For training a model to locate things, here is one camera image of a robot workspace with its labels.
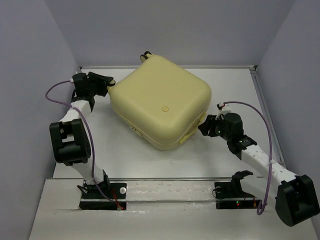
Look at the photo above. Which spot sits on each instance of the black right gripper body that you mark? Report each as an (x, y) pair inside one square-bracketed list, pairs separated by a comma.
[(218, 129)]

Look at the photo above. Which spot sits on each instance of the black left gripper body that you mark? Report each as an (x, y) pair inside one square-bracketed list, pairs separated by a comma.
[(96, 88)]

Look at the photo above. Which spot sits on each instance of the yellow hard-shell suitcase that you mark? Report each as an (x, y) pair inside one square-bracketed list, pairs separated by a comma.
[(161, 101)]

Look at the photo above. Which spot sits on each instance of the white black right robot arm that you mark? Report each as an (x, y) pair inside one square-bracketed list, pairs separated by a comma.
[(296, 199)]

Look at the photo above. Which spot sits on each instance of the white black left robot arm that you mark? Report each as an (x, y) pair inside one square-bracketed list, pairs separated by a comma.
[(71, 137)]

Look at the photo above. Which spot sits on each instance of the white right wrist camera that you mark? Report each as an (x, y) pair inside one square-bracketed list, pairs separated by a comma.
[(223, 109)]

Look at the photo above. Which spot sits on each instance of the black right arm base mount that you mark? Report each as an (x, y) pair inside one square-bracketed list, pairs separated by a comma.
[(229, 197)]

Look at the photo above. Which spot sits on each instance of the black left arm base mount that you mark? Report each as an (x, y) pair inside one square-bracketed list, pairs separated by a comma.
[(112, 199)]

